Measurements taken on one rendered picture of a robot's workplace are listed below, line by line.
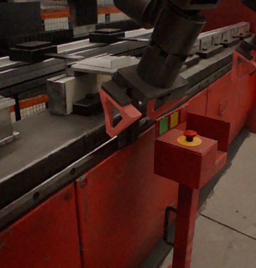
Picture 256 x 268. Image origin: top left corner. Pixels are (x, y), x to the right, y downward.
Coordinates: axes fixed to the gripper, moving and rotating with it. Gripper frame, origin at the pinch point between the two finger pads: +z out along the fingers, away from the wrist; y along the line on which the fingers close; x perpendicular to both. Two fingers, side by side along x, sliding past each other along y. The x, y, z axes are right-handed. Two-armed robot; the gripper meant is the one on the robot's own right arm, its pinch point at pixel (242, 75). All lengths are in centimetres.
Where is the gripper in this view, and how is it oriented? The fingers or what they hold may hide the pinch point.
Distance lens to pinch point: 89.1
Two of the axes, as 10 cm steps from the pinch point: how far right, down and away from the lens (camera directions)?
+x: 6.7, 6.5, -3.6
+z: -3.4, 7.0, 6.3
